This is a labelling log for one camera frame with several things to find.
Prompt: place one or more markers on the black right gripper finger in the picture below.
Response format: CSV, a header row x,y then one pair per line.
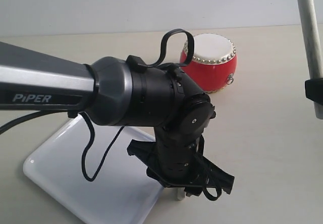
x,y
314,89

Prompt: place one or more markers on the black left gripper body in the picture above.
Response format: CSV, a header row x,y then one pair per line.
x,y
173,159

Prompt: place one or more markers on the white plastic tray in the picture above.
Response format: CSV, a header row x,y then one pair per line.
x,y
121,192

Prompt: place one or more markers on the red small drum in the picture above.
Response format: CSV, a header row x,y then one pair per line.
x,y
214,62

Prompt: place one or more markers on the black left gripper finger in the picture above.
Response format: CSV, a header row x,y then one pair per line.
x,y
143,150
209,176

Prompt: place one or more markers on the wooden drumstick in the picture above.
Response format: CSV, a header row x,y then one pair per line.
x,y
181,194
312,44

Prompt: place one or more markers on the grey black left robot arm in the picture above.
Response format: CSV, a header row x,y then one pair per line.
x,y
114,92

